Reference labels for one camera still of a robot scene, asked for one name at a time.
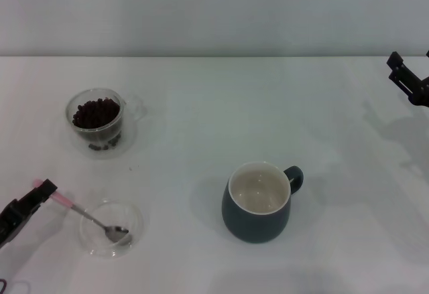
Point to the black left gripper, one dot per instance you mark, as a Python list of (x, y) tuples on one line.
[(13, 220)]

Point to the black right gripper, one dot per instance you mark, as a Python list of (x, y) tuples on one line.
[(421, 93)]

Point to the dark grey ceramic mug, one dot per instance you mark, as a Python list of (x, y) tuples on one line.
[(248, 227)]

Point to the clear glass cup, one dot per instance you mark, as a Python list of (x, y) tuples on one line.
[(98, 136)]

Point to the loose spilled coffee beans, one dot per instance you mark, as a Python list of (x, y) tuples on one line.
[(112, 143)]

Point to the coffee beans heap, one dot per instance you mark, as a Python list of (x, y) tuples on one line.
[(95, 113)]

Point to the small clear glass dish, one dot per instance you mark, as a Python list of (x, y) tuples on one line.
[(134, 223)]

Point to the clear glass saucer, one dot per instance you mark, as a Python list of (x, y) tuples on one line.
[(129, 144)]

